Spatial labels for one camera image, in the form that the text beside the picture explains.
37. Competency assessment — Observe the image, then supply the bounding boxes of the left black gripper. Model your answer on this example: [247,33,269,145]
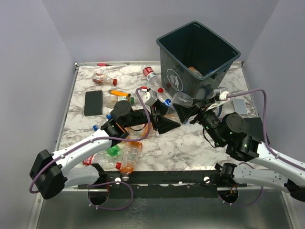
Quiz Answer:
[123,99,181,134]

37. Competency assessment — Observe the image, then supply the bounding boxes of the blue handled pliers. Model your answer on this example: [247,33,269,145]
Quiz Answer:
[217,105,223,117]

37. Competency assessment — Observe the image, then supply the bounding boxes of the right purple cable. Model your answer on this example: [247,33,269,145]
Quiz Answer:
[226,88,305,172]

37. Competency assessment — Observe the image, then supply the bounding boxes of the black rectangular block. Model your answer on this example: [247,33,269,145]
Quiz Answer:
[84,90,103,116]

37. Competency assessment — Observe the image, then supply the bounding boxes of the red label clear bottle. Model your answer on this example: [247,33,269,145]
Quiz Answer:
[142,65,161,90]

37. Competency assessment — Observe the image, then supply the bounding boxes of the starbucks glass bottle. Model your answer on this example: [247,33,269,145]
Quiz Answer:
[103,96,134,107]

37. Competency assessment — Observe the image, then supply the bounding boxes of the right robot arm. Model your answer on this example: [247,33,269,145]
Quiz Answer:
[173,102,305,201]

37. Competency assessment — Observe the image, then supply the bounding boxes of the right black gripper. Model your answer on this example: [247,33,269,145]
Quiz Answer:
[173,96,225,146]

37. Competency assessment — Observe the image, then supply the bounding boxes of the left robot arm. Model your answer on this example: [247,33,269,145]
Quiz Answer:
[29,101,180,199]

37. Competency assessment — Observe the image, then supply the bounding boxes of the purple cable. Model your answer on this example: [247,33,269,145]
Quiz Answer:
[226,88,305,172]
[29,87,152,194]

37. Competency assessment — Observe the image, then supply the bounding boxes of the orange crushed bottle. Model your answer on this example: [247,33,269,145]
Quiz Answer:
[125,124,148,139]

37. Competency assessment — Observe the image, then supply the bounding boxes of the black box right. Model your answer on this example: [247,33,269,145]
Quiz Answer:
[244,117,265,142]

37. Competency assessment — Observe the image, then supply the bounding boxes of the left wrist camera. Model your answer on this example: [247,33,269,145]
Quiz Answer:
[141,86,158,106]

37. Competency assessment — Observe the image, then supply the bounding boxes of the crushed bottle red cap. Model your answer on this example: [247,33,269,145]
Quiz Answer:
[92,73,118,86]

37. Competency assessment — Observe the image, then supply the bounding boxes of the orange utility knife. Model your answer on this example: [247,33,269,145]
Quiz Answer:
[109,90,131,97]

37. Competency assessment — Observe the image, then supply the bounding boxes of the orange label large bottle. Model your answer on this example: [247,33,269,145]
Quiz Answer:
[116,142,142,182]

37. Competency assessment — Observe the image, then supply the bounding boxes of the red label bottle front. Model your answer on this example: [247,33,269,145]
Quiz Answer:
[82,153,121,170]

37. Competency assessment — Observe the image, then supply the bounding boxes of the black mounting rail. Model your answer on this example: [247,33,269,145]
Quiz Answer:
[78,170,247,198]

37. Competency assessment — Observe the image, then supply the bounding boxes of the clear glass jar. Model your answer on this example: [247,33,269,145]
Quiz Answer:
[165,92,193,122]

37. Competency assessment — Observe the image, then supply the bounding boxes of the red marker pen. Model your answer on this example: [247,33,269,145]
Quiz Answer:
[97,62,112,66]

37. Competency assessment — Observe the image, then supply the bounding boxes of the dark green plastic bin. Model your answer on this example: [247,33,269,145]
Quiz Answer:
[156,21,241,99]

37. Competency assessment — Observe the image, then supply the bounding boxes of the green crushed bottle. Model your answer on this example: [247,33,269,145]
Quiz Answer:
[106,145,121,157]

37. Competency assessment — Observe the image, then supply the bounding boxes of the clear bottle blue cap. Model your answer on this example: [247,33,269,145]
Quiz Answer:
[93,114,112,131]

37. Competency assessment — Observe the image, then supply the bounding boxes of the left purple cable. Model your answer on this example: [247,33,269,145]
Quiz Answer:
[29,87,152,194]

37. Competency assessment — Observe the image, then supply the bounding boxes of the orange bottle in bin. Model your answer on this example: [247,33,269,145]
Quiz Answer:
[188,66,203,78]

